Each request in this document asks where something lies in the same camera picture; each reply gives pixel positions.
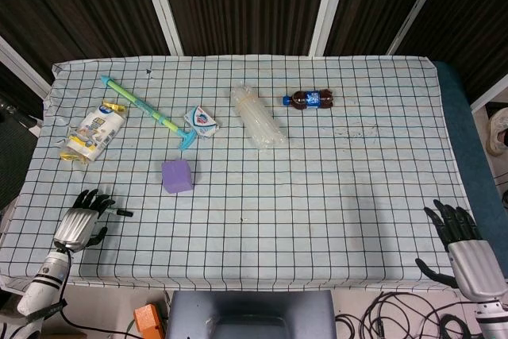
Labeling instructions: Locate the black mesh chair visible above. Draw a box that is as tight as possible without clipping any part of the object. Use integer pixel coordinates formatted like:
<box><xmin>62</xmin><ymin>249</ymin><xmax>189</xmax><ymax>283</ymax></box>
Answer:
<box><xmin>0</xmin><ymin>102</ymin><xmax>43</xmax><ymax>211</ymax></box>

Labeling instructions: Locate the white partition frame post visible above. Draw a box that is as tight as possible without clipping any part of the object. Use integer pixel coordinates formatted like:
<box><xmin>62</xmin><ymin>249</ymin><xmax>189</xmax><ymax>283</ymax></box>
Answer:
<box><xmin>308</xmin><ymin>0</ymin><xmax>352</xmax><ymax>56</ymax></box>
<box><xmin>387</xmin><ymin>0</ymin><xmax>453</xmax><ymax>56</ymax></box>
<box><xmin>0</xmin><ymin>35</ymin><xmax>52</xmax><ymax>101</ymax></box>
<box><xmin>137</xmin><ymin>0</ymin><xmax>184</xmax><ymax>56</ymax></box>
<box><xmin>470</xmin><ymin>75</ymin><xmax>508</xmax><ymax>112</ymax></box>

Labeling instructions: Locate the white and blue soap packet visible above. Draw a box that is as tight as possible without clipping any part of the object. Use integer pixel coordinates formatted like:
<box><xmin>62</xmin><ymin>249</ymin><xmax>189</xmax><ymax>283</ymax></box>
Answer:
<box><xmin>183</xmin><ymin>105</ymin><xmax>221</xmax><ymax>141</ymax></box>

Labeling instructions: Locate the green and blue toy scraper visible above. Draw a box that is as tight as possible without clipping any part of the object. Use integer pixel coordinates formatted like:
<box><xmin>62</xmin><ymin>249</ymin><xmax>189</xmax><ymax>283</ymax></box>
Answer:
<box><xmin>99</xmin><ymin>75</ymin><xmax>197</xmax><ymax>152</ymax></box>

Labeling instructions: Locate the small cola bottle blue label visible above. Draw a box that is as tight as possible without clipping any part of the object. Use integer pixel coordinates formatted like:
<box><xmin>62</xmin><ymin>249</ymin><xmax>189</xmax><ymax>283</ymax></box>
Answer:
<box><xmin>282</xmin><ymin>89</ymin><xmax>334</xmax><ymax>111</ymax></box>

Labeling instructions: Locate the black cable bundle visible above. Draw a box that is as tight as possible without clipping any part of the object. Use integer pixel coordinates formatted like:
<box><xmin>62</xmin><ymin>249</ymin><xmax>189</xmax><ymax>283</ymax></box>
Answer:
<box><xmin>335</xmin><ymin>290</ymin><xmax>483</xmax><ymax>339</ymax></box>

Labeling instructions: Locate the white snack package with yellow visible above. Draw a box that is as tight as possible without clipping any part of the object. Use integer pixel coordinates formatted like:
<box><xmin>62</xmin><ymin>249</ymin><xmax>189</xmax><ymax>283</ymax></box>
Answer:
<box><xmin>59</xmin><ymin>100</ymin><xmax>128</xmax><ymax>164</ymax></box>

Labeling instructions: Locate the grey robot torso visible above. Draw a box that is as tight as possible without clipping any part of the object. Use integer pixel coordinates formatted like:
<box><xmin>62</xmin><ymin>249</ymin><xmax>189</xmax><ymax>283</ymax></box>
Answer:
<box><xmin>164</xmin><ymin>290</ymin><xmax>337</xmax><ymax>339</ymax></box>

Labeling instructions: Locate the orange box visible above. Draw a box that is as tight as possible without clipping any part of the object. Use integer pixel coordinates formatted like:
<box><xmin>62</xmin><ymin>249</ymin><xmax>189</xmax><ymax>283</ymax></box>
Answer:
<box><xmin>133</xmin><ymin>303</ymin><xmax>164</xmax><ymax>334</ymax></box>

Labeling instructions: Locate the purple foam cube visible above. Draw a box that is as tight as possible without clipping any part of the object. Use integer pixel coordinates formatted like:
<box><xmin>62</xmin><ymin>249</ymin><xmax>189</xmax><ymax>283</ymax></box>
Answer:
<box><xmin>161</xmin><ymin>159</ymin><xmax>198</xmax><ymax>197</ymax></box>

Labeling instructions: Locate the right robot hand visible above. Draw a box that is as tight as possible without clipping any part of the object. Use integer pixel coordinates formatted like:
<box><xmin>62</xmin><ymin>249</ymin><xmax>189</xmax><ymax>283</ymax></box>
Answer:
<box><xmin>414</xmin><ymin>199</ymin><xmax>508</xmax><ymax>302</ymax></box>

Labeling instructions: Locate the teal table pad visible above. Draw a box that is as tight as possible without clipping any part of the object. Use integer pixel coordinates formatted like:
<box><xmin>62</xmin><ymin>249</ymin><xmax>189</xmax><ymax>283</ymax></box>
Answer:
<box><xmin>431</xmin><ymin>61</ymin><xmax>508</xmax><ymax>276</ymax></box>

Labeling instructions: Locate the checkered tablecloth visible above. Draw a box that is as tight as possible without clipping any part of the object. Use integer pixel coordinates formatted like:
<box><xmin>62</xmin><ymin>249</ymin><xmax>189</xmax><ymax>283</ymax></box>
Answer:
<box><xmin>0</xmin><ymin>54</ymin><xmax>483</xmax><ymax>291</ymax></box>

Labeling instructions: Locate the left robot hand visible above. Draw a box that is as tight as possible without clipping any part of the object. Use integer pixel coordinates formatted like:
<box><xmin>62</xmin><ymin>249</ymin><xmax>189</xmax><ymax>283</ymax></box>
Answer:
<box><xmin>52</xmin><ymin>189</ymin><xmax>117</xmax><ymax>252</ymax></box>

